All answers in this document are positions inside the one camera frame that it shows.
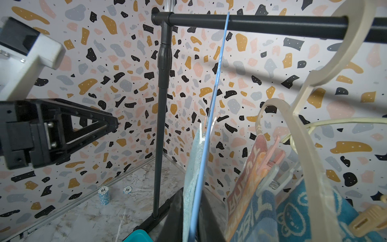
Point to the light blue towel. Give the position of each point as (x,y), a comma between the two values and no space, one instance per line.
(193,184)

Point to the orange patterned towel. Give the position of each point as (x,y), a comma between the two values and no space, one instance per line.
(255,169)

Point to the grey clothespin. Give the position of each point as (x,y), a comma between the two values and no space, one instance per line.
(274,185)

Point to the single blue poker chip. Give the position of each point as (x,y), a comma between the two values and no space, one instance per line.
(127,190)

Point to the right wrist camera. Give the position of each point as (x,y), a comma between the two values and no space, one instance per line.
(25,52)

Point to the teal plastic basket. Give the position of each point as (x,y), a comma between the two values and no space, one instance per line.
(138,236)

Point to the teal jellyfish pattern towel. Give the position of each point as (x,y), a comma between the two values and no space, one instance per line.
(321,216)

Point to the light blue wire hanger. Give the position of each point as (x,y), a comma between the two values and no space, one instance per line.
(210,115)

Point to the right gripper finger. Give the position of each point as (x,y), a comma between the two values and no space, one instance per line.
(42,132)

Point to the white clothespin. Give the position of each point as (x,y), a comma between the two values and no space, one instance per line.
(213,123)

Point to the black clothes rack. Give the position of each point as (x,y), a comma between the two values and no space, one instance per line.
(315,27)

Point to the orange clothespin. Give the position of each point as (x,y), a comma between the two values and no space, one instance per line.
(373,219)

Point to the blue poker chip stack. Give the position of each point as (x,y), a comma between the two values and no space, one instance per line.
(104,195)

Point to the peach clothespin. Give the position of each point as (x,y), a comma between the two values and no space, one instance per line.
(204,126)

